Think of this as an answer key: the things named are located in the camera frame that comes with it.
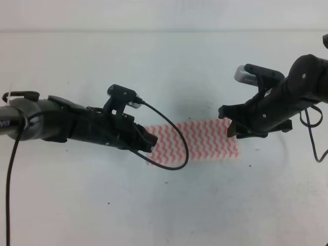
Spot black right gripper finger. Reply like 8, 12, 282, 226
227, 119, 246, 138
218, 104, 249, 122

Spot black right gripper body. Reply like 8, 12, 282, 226
237, 84, 300, 138

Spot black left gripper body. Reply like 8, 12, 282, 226
66, 109, 140, 150

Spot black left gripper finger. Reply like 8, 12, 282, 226
133, 139, 154, 153
135, 124, 158, 145

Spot pink white wavy towel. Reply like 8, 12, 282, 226
146, 119, 239, 167

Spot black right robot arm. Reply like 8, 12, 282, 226
218, 54, 327, 139

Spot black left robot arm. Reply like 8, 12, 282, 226
1, 91, 158, 153

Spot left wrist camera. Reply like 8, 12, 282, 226
103, 84, 142, 120

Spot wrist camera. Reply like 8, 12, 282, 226
234, 64, 285, 97
103, 84, 142, 120

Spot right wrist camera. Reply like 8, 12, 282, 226
234, 64, 285, 97

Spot black left camera cable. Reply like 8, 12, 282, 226
5, 101, 190, 246

